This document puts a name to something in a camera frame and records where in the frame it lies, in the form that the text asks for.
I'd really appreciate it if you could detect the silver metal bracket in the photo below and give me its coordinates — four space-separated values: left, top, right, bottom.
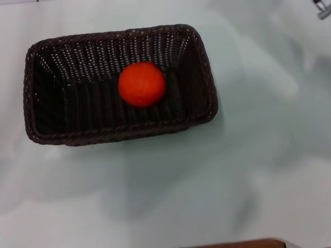
313 0 331 20

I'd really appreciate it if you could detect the orange red ball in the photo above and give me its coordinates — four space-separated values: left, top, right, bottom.
118 61 167 109

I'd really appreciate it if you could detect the black woven rectangular basket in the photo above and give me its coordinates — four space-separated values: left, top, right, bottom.
23 23 219 147

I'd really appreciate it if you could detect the brown wooden board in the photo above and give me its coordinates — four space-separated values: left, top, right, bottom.
190 238 288 248

